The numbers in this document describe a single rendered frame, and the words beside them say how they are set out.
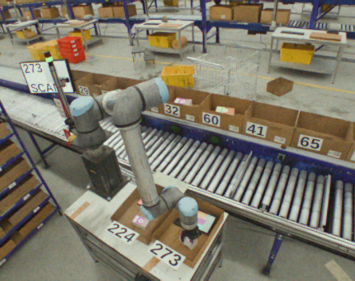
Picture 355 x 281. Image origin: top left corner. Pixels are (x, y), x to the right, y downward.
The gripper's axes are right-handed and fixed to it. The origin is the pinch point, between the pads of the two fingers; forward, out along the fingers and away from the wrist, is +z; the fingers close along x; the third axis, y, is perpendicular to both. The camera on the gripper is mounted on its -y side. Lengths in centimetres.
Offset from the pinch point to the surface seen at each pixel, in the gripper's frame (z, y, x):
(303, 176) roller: 3, 31, 95
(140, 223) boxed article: -1.5, -29.3, -12.3
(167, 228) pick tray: 2.6, -15.8, -1.7
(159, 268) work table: 3.4, -1.1, -23.2
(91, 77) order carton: -20, -222, 70
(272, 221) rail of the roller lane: 7, 31, 48
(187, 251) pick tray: 2.4, 4.1, -5.3
